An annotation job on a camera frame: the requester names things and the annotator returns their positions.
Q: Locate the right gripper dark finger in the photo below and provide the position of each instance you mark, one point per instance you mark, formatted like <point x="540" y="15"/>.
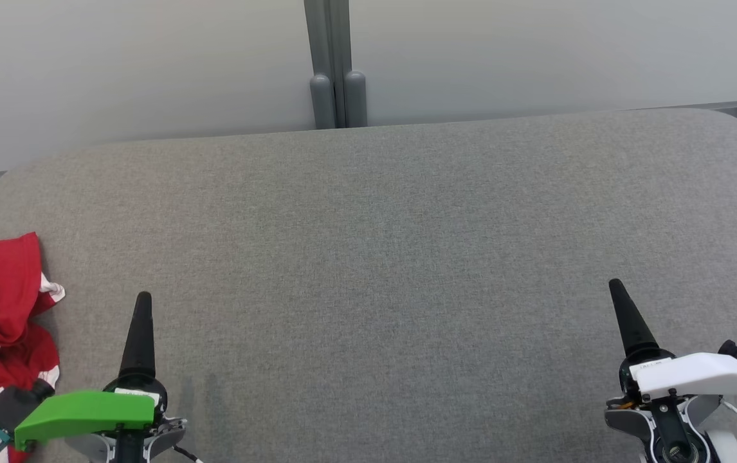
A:
<point x="632" y="321"/>

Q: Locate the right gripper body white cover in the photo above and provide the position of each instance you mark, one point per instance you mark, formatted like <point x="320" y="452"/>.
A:
<point x="696" y="374"/>

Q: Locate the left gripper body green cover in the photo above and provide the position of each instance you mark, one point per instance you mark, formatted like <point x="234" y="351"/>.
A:
<point x="85" y="411"/>

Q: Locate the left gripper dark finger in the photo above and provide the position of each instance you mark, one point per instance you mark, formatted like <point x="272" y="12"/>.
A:
<point x="139" y="341"/>

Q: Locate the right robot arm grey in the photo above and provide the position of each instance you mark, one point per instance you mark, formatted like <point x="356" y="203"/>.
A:
<point x="671" y="431"/>

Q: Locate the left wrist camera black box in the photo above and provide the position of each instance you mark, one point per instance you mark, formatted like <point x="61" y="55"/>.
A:
<point x="11" y="405"/>

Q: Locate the grey double partition post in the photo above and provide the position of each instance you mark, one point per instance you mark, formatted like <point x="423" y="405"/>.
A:
<point x="336" y="64"/>

